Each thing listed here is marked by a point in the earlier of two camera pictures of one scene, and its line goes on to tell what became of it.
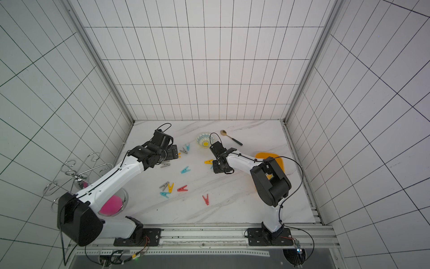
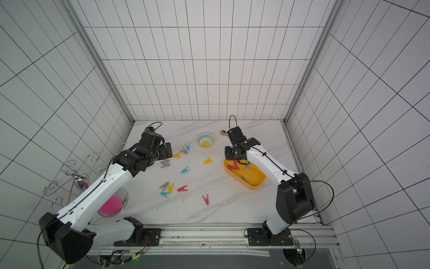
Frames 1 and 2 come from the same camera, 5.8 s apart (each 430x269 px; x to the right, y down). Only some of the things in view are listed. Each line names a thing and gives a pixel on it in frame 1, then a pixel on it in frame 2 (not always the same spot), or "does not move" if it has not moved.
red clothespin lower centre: x=182 y=189 does not move
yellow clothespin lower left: x=170 y=188 does not move
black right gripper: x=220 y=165 → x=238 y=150
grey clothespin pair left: x=165 y=163 does not move
